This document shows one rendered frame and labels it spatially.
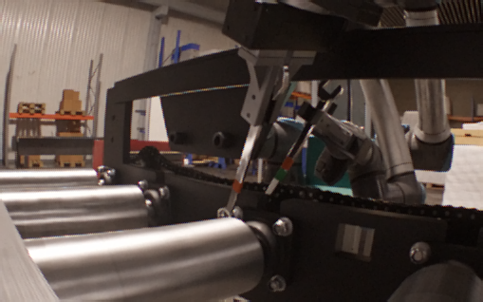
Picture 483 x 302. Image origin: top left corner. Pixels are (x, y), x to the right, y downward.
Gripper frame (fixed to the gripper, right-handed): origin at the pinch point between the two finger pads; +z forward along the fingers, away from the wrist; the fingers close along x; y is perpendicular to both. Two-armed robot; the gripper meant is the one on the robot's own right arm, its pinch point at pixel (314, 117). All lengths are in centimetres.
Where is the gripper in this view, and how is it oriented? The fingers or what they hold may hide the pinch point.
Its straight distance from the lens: 53.6
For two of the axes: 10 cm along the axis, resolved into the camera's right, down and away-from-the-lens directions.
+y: 5.1, -8.5, -1.3
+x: 6.3, 4.7, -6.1
